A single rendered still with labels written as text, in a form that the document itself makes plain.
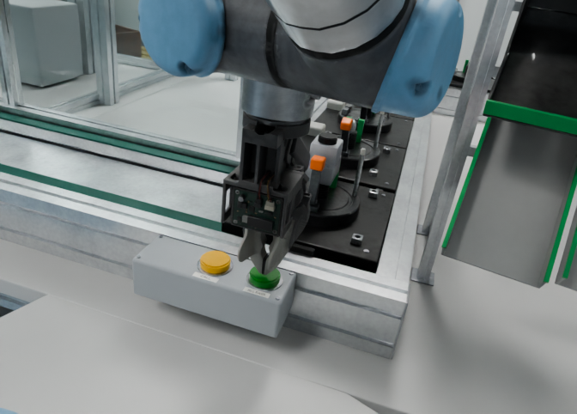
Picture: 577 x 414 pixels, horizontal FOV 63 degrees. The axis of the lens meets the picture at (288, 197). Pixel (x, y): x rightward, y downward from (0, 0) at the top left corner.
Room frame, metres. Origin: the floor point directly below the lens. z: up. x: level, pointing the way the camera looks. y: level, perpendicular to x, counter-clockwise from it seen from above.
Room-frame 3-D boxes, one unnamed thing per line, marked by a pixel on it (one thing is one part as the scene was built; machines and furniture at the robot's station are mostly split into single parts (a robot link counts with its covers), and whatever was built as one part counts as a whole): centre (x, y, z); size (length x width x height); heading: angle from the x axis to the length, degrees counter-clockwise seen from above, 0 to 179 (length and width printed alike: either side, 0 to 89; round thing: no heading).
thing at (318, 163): (0.66, -0.04, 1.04); 0.04 x 0.02 x 0.08; 166
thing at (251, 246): (0.48, 0.04, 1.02); 0.06 x 0.03 x 0.09; 166
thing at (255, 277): (0.50, 0.02, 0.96); 0.04 x 0.04 x 0.02
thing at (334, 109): (1.19, -0.17, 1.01); 0.24 x 0.24 x 0.13; 76
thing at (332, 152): (0.71, -0.05, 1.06); 0.08 x 0.04 x 0.07; 166
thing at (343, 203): (0.70, -0.05, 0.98); 0.14 x 0.14 x 0.02
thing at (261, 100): (0.47, 0.02, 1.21); 0.08 x 0.08 x 0.05
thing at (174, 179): (0.80, 0.24, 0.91); 0.84 x 0.28 x 0.10; 76
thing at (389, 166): (0.95, -0.11, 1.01); 0.24 x 0.24 x 0.13; 76
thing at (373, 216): (0.70, -0.05, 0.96); 0.24 x 0.24 x 0.02; 76
